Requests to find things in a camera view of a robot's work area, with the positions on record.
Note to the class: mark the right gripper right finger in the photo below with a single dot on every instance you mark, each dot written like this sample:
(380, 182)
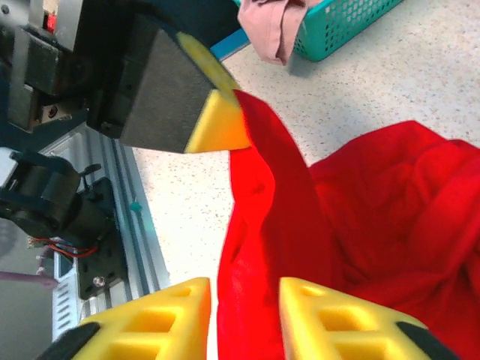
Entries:
(300, 322)

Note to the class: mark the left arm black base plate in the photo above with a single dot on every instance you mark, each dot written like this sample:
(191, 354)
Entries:
(101, 270)

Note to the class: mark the aluminium mounting rail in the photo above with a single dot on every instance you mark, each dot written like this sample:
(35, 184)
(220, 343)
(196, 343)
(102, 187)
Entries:
(123, 168)

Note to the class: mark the small teal plastic clip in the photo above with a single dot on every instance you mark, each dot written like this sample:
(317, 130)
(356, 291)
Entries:
(135, 207)

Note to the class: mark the blue table edge strip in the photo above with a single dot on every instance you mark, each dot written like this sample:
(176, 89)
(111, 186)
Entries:
(232, 47)

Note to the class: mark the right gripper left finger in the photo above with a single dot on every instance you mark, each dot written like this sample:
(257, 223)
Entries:
(191, 322)

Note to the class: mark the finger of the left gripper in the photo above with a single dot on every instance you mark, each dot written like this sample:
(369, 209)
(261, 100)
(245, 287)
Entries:
(168, 97)
(202, 60)

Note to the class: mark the teal plastic basket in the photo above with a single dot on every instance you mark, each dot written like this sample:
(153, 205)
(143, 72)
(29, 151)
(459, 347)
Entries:
(337, 37)

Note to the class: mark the pink t-shirt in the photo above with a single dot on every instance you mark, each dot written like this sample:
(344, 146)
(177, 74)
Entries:
(270, 30)

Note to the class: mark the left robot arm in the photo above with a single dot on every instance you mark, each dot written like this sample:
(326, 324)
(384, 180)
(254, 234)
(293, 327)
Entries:
(37, 195)

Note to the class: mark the red printed t-shirt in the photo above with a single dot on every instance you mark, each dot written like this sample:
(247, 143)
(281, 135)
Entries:
(375, 206)

